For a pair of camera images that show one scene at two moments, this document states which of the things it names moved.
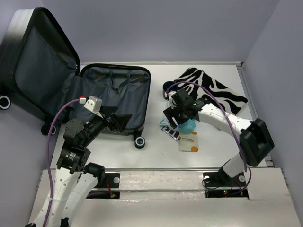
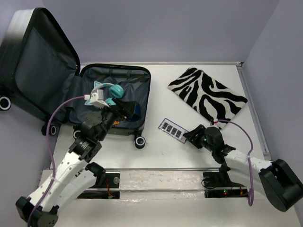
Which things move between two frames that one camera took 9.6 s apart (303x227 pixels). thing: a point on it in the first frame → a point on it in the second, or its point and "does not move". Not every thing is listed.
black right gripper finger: (174, 117) → (195, 137)
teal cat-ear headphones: (186, 126) → (116, 91)
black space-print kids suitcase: (40, 70) does not move
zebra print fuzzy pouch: (210, 90) does not move
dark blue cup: (165, 85) → (136, 114)
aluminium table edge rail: (269, 161) does not move
